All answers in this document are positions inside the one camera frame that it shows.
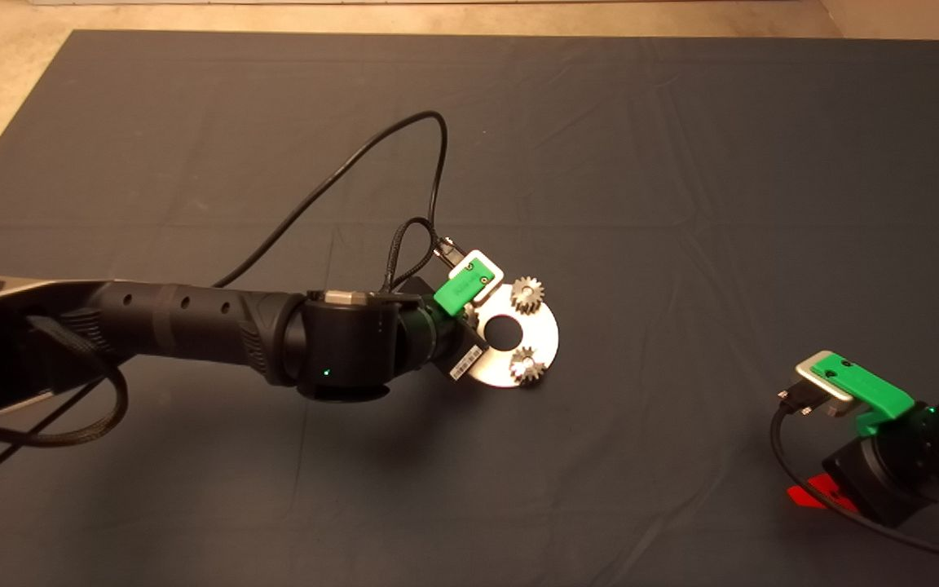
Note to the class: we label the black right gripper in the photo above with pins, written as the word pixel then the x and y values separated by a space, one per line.
pixel 885 473

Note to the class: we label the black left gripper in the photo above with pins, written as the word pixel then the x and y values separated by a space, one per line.
pixel 457 349

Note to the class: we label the dark steel planetary gear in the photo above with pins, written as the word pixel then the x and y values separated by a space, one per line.
pixel 535 373
pixel 518 303

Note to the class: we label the round metal carrier plate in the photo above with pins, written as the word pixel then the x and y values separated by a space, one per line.
pixel 539 330

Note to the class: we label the dark grey table cloth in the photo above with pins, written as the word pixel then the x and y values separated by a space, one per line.
pixel 681 163

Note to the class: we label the green left camera mount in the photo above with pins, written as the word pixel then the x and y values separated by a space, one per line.
pixel 457 292

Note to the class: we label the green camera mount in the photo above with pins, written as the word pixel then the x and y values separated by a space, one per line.
pixel 865 387
pixel 457 292

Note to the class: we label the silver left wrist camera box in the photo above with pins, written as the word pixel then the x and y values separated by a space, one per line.
pixel 492 273

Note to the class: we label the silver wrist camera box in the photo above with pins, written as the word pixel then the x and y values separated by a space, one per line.
pixel 492 273
pixel 824 383

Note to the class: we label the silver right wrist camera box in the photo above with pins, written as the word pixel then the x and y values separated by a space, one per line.
pixel 824 383

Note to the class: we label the green right camera mount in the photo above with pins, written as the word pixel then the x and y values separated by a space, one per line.
pixel 865 387

